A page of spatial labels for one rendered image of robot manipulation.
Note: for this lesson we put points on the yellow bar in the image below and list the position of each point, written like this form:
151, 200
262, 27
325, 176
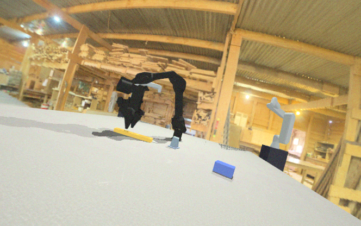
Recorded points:
135, 135

